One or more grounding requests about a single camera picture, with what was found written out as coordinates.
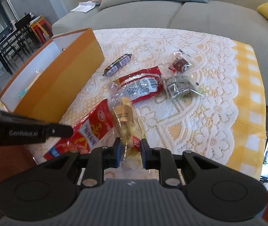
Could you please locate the grey seed packet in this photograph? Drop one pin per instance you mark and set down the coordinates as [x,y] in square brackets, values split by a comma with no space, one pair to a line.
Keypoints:
[178,86]

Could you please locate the small printed booklet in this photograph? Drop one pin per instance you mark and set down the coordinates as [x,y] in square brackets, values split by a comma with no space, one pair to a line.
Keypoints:
[97,2]

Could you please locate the beige sofa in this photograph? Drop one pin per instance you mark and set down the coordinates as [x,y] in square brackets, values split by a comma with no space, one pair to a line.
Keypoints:
[136,14]

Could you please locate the cream door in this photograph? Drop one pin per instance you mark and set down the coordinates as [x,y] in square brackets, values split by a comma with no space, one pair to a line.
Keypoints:
[51,0]

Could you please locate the black dining table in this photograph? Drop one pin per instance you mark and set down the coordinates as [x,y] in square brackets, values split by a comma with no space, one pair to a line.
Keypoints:
[4,47]

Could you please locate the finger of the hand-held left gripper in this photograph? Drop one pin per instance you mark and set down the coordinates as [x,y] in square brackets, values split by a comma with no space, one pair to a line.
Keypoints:
[60,130]

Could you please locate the dark sausage stick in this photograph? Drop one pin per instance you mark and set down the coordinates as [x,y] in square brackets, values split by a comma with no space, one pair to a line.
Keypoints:
[117,64]

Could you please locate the yellow puffed snack packet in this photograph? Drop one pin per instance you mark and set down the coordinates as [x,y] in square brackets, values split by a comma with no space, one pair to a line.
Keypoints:
[124,120]

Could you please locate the clear packet of brown sweets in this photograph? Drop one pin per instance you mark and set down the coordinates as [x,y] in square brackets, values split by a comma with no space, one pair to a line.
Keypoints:
[179,62]

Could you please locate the orange cardboard box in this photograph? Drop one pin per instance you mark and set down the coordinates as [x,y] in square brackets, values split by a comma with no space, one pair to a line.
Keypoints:
[60,82]

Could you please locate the white lace tablecloth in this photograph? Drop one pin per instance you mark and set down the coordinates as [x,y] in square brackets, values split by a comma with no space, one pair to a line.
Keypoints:
[183,122]

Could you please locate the red snack bag blue corner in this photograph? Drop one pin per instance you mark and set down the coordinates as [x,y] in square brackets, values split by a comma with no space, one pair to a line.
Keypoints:
[89,131]

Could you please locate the red stool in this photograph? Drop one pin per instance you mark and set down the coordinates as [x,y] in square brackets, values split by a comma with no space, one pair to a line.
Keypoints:
[44,31]

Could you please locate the yellow stool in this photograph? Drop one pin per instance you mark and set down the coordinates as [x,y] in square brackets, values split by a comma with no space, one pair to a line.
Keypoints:
[38,21]

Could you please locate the white booklet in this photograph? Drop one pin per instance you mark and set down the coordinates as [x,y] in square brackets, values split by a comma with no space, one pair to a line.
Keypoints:
[83,6]

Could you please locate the black dining chair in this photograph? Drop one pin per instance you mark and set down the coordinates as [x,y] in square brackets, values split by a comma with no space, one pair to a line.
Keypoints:
[24,33]

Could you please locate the red packet with white label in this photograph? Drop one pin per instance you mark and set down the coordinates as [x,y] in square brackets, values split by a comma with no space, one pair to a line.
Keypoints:
[143,87]

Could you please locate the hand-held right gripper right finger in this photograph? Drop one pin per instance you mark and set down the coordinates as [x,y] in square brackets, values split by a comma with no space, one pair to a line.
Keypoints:
[143,154]

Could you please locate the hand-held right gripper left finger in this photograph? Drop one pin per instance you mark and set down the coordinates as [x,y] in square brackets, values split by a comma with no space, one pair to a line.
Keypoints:
[117,153]

